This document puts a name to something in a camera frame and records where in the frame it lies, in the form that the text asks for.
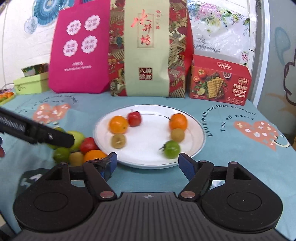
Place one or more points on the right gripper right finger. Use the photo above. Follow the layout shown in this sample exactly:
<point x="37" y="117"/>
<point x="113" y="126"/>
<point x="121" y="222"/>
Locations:
<point x="199" y="176"/>

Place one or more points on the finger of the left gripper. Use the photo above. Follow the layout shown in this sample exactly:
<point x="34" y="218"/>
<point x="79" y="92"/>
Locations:
<point x="54" y="137"/>

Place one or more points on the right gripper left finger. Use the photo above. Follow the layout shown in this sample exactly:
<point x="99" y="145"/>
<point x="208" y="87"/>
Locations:
<point x="97" y="173"/>

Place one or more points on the green tomato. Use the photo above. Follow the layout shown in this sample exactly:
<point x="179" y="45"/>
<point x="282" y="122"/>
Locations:
<point x="171" y="149"/>
<point x="60" y="155"/>

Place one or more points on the brown longan fruit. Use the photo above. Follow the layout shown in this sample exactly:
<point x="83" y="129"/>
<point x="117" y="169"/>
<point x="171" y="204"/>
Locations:
<point x="118" y="141"/>
<point x="177" y="135"/>
<point x="76" y="159"/>

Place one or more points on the round green apple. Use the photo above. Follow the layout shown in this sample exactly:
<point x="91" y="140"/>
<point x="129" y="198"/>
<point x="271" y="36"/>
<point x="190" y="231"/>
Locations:
<point x="78" y="139"/>

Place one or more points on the large orange tangerine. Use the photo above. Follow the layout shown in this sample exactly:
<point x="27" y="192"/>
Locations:
<point x="118" y="124"/>

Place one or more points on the yellow tray with fruits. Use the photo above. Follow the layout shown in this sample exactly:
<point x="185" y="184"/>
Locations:
<point x="6" y="97"/>

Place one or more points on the white oval plate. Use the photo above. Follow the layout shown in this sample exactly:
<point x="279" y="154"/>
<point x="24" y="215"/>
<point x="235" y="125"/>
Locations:
<point x="143" y="143"/>

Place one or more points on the light green box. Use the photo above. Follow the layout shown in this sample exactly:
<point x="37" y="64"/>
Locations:
<point x="34" y="84"/>

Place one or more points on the green patterned bowl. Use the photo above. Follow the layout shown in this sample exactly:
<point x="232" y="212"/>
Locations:
<point x="35" y="69"/>

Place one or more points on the small orange with stem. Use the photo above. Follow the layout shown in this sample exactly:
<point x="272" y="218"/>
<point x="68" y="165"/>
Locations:
<point x="177" y="120"/>

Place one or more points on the blue printed tablecloth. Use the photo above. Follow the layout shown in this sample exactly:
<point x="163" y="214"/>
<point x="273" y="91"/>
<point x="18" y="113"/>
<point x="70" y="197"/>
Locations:
<point x="24" y="163"/>

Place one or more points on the small red apple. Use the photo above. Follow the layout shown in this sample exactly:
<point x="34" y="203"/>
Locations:
<point x="134" y="119"/>

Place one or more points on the magenta fabric bag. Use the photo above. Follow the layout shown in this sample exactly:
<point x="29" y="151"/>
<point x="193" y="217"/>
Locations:
<point x="79" y="54"/>

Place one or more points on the red cracker box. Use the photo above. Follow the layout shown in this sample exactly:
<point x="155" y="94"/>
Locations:
<point x="219" y="80"/>

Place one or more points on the blue paper fan decoration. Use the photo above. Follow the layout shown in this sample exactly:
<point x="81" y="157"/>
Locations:
<point x="44" y="13"/>

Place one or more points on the red patterned gift bag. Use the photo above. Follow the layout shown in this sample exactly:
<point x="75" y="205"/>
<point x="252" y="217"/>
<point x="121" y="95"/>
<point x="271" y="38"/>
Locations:
<point x="150" y="48"/>

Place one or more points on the floral plastic bag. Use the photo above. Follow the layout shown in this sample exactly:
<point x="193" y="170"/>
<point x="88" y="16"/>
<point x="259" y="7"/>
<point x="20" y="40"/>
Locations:
<point x="220" y="29"/>

